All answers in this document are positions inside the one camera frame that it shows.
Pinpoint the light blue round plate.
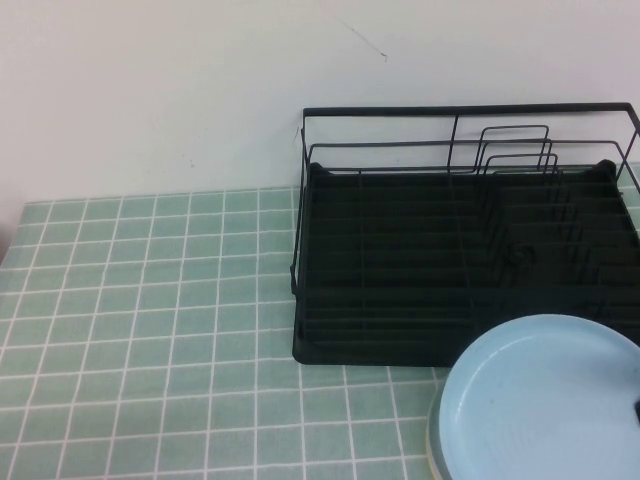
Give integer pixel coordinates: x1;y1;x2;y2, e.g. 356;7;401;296
441;314;640;480

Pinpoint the light green round plate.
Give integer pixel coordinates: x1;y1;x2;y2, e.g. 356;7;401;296
426;392;453;474

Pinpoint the pale yellow round plate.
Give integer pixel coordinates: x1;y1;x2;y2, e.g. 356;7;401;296
426;444;445;480

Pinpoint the black plastic drip tray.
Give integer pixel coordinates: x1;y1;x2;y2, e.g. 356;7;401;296
291;159;640;370

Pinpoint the green tile pattern tablecloth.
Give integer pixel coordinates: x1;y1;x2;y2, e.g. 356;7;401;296
0;162;640;480

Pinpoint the black wire dish rack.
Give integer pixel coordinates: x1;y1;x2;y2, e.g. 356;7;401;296
289;101;640;351

